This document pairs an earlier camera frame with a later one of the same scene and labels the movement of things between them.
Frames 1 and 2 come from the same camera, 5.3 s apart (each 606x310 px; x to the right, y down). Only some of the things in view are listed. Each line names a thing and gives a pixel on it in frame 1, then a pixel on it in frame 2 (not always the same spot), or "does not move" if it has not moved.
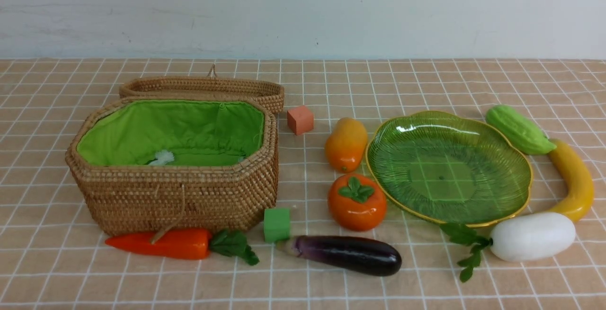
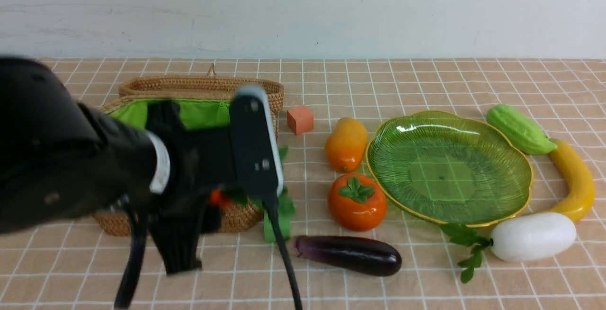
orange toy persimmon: (357, 202) does not move
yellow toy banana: (580, 181) does not move
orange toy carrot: (186, 243) to (226, 199)
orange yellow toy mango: (345, 143) does not move
